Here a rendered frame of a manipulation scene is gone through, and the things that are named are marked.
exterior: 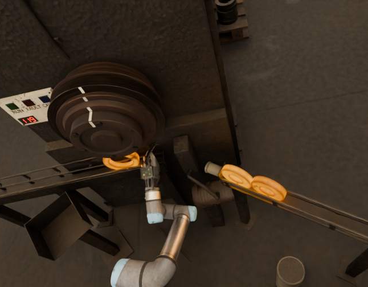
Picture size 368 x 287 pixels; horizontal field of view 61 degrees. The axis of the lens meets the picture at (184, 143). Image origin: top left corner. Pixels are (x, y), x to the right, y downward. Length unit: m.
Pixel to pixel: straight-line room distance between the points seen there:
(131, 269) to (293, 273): 0.72
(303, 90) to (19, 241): 2.51
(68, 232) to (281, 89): 1.90
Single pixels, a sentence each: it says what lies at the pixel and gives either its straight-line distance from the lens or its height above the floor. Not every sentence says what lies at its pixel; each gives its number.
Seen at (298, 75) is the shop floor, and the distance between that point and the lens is 2.80.
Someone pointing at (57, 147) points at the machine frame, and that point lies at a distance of 1.75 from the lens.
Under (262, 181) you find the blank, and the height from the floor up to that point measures 0.80.
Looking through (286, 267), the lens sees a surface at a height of 0.52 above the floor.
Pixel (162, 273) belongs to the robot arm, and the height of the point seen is 0.82.
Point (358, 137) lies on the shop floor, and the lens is 2.50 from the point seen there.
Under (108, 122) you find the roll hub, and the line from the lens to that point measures 1.18.
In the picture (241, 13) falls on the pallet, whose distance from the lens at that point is 3.20.
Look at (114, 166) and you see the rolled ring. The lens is 1.71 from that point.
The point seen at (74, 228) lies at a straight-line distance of 1.82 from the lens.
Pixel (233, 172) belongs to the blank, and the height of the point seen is 0.77.
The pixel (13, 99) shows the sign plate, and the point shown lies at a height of 1.24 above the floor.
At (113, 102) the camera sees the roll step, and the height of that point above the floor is 1.26.
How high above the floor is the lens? 2.08
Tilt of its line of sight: 56 degrees down
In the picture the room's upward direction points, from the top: 25 degrees counter-clockwise
